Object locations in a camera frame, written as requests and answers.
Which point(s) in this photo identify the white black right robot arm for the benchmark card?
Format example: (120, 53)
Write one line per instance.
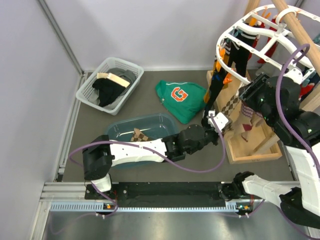
(277, 99)

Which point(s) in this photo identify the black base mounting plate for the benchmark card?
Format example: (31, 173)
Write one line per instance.
(174, 194)

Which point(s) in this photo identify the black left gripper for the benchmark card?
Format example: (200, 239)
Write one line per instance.
(206, 124)

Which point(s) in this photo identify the aluminium frame rail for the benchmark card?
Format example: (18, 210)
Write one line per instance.
(157, 211)

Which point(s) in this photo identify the white plastic laundry basket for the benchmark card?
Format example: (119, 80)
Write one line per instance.
(85, 91)

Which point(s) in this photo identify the black white striped sock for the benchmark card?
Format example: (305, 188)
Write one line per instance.
(238, 54)

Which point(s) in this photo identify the beige maroon purple striped sock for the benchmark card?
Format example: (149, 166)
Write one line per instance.
(248, 119)

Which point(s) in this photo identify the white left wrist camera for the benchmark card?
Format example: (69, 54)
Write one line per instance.
(218, 120)

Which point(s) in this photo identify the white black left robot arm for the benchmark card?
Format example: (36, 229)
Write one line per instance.
(103, 154)

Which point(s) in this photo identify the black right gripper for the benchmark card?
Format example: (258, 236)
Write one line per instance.
(248, 92)

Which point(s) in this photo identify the blue translucent plastic tub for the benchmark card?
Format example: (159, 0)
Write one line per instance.
(153, 126)

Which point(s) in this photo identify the green jacket with orange logo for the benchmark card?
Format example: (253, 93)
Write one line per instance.
(182, 99)

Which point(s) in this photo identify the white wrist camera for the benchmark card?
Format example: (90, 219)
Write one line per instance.
(295, 75)
(218, 120)

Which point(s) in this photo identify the red christmas sock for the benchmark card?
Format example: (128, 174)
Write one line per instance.
(307, 88)

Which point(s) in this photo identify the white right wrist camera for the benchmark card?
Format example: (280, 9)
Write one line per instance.
(295, 75)

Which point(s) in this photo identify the wooden rack base frame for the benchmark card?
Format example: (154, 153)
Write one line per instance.
(238, 150)

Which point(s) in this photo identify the beige brown argyle sock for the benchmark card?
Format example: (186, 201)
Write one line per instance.
(139, 136)
(229, 107)

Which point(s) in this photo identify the clothes pile in basket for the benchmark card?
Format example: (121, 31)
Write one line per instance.
(108, 94)

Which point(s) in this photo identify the wooden hanging rod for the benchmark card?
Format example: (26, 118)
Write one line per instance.
(289, 16)

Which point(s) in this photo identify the black sports sock blue accents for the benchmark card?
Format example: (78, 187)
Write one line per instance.
(216, 85)

